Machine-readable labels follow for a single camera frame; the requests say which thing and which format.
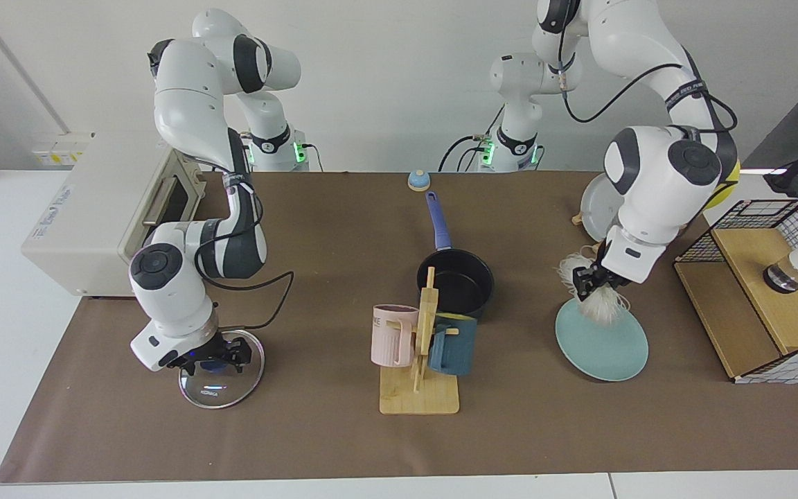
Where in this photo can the small blue round bell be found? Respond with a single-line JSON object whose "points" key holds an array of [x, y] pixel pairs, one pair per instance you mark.
{"points": [[419, 181]]}

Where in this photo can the teal plate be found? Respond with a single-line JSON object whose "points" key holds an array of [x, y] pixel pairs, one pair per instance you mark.
{"points": [[600, 353]]}

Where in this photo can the wooden cup stand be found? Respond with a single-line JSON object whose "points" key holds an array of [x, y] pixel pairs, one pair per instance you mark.
{"points": [[420, 395]]}

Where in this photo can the grey plate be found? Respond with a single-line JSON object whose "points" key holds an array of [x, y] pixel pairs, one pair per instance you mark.
{"points": [[596, 208]]}

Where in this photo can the dark teal mug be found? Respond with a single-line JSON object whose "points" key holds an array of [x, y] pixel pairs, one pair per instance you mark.
{"points": [[454, 350]]}

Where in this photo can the yellow plate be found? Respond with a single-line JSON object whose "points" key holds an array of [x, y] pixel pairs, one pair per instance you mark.
{"points": [[730, 190]]}

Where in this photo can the white wall socket strip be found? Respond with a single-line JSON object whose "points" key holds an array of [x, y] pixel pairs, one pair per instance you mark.
{"points": [[59, 154]]}

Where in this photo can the pale toaster oven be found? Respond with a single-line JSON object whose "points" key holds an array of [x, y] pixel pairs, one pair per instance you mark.
{"points": [[80, 229]]}

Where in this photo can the wooden plate rack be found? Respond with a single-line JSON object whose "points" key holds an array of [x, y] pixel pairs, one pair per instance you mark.
{"points": [[577, 220]]}

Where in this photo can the pink mug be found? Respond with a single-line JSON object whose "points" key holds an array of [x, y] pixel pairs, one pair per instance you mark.
{"points": [[392, 339]]}

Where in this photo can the white vermicelli bundle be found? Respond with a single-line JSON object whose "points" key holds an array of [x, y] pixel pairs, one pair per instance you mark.
{"points": [[605, 312]]}

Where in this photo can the brown table cloth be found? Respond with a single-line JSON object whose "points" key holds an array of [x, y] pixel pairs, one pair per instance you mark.
{"points": [[302, 416]]}

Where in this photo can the glass lid with blue knob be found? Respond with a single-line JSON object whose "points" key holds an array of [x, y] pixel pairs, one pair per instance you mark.
{"points": [[226, 391]]}

